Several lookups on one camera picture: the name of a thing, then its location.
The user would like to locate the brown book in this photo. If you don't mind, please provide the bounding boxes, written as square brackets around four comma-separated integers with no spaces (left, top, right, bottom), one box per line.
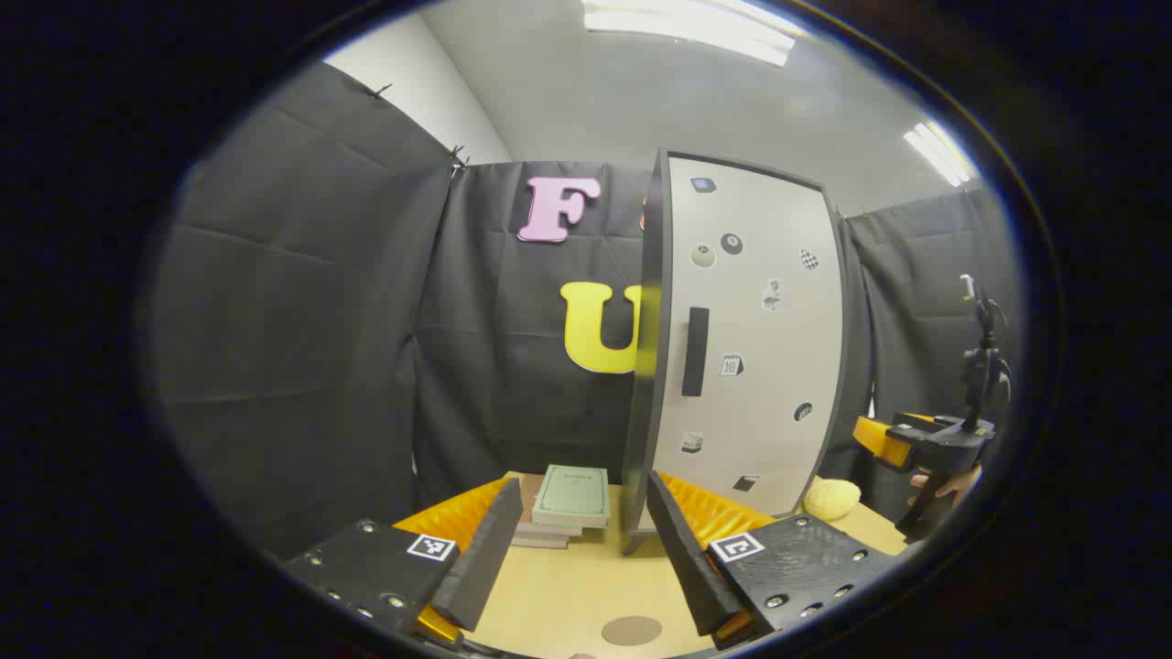
[513,473,587,539]

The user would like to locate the green book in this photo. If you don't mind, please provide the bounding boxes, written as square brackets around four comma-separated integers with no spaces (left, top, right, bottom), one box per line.
[533,464,612,530]

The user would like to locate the brown round coaster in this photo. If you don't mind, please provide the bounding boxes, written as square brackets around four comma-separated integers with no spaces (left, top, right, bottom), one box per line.
[602,615,663,647]

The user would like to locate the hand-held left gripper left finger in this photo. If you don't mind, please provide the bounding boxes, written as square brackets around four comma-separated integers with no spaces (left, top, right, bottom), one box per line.
[284,476,525,646]

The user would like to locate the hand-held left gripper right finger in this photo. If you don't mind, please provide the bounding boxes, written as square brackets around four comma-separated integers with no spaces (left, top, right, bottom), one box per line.
[646,470,903,651]

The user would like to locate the black cabinet door handle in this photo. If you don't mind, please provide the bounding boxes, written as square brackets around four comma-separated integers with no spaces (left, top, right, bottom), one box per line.
[682,307,711,397]

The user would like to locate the black backdrop cloth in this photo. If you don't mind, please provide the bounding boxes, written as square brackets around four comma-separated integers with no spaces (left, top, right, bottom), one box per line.
[151,59,1022,559]

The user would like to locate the dark grey cabinet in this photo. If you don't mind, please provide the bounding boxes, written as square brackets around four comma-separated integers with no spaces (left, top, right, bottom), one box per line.
[621,148,848,556]

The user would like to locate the yellow knitted ball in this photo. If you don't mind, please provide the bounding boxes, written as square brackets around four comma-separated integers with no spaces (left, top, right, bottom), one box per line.
[804,478,862,521]

